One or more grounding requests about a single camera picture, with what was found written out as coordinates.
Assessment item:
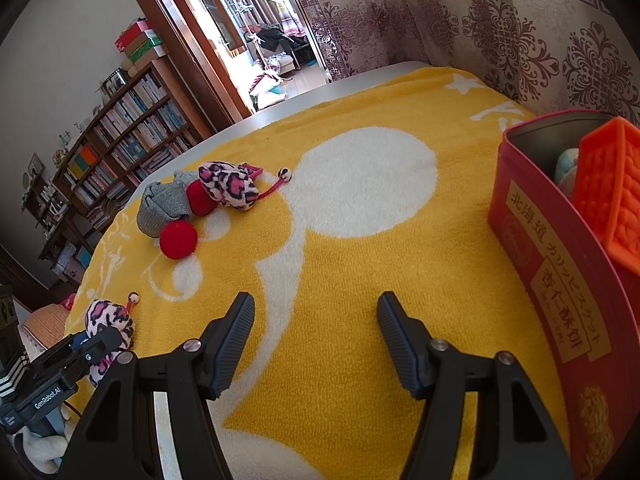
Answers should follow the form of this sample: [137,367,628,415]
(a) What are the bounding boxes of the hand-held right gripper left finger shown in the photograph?
[55,291,256,480]

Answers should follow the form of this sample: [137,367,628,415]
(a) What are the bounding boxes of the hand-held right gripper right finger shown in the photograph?
[376,291,576,480]

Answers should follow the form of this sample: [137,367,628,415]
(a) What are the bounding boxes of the leopard print hat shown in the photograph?
[84,291,141,388]
[197,161,293,212]

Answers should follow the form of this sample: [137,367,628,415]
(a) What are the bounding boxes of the red tin container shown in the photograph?
[487,109,640,480]

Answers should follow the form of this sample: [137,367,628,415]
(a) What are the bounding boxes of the orange embossed rubber cube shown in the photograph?
[570,116,640,278]

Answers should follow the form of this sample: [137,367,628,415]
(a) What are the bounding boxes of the person's left forearm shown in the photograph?
[0,352,31,401]

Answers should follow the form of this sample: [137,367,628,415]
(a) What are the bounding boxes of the beige cushion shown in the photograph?
[17,302,71,361]

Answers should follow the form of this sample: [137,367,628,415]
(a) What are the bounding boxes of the dark cabinet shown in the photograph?
[0,285,23,361]

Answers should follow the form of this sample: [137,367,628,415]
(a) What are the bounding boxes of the yellow and white towel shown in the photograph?
[64,66,576,480]

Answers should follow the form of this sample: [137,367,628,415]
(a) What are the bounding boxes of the dark shelf with trinkets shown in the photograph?
[20,180,101,291]

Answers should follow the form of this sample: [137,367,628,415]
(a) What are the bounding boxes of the red felt ball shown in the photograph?
[185,180,218,217]
[159,221,199,261]

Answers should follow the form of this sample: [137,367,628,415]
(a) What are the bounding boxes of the grey knit pouch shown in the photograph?
[136,170,201,237]

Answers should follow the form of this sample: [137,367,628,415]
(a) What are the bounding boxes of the wooden bookshelf with books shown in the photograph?
[52,57,213,233]

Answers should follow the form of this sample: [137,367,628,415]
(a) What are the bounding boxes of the white bag on floor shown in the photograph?
[248,72,288,111]

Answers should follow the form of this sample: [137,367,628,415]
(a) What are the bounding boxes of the brown cardboard box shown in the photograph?
[121,47,168,73]

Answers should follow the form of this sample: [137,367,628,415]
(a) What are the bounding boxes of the green box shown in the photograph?
[125,30,166,58]

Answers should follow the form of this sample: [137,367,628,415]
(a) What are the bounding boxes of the coat rack with clothes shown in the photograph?
[235,2,311,68]

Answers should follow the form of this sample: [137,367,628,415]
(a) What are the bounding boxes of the red box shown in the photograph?
[115,19,151,53]

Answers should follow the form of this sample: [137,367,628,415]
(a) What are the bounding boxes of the purple patterned curtain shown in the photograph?
[282,0,640,126]

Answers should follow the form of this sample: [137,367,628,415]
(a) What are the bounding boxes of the photo frame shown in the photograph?
[102,69,128,93]

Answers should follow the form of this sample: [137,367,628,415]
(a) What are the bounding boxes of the wooden door frame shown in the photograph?
[118,0,251,141]

